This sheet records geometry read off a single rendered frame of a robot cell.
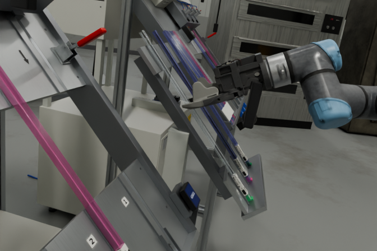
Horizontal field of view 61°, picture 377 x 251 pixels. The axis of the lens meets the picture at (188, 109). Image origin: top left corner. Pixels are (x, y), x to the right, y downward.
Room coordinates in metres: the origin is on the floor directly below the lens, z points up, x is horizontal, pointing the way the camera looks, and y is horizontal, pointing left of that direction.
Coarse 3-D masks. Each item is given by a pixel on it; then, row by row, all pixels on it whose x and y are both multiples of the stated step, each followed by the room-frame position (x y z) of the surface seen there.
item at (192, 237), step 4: (192, 232) 0.57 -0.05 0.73; (196, 232) 0.56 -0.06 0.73; (188, 236) 0.56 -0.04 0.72; (192, 236) 0.55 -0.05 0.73; (196, 236) 0.55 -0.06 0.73; (188, 240) 0.54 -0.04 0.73; (192, 240) 0.53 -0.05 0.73; (196, 240) 0.54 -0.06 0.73; (184, 244) 0.53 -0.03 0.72; (188, 244) 0.52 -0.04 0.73; (192, 244) 0.52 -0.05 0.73; (184, 248) 0.52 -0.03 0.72; (188, 248) 0.51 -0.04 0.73; (192, 248) 0.52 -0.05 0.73
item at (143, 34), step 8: (144, 32) 0.78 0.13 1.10; (144, 40) 0.78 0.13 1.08; (152, 48) 0.77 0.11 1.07; (160, 56) 0.78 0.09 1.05; (160, 64) 0.77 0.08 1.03; (168, 72) 0.77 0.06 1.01; (176, 88) 0.76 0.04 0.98; (184, 96) 0.76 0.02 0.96; (192, 112) 0.76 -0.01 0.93; (200, 120) 0.76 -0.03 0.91; (208, 136) 0.75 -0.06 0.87; (216, 144) 0.75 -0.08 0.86; (216, 152) 0.75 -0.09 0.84; (224, 160) 0.74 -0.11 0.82; (232, 168) 0.75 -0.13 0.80; (248, 192) 0.75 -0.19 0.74; (248, 200) 0.73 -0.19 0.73
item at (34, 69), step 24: (0, 24) 0.53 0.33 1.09; (24, 24) 0.58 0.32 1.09; (0, 48) 0.49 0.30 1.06; (24, 48) 0.54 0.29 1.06; (48, 48) 0.59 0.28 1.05; (24, 72) 0.50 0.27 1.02; (48, 72) 0.55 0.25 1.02; (72, 72) 0.61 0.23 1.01; (0, 96) 0.42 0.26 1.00; (24, 96) 0.46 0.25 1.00; (48, 96) 0.51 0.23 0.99
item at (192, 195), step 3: (189, 186) 0.61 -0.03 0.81; (186, 189) 0.59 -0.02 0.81; (189, 189) 0.60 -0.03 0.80; (192, 189) 0.61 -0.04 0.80; (186, 192) 0.58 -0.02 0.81; (189, 192) 0.59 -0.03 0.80; (192, 192) 0.60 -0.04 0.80; (189, 195) 0.59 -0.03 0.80; (192, 195) 0.60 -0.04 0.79; (195, 195) 0.61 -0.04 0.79; (192, 198) 0.59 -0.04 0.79; (195, 198) 0.60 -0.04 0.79; (198, 198) 0.61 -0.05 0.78; (192, 201) 0.58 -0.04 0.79; (195, 201) 0.59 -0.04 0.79; (198, 201) 0.60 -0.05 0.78; (195, 204) 0.58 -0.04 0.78
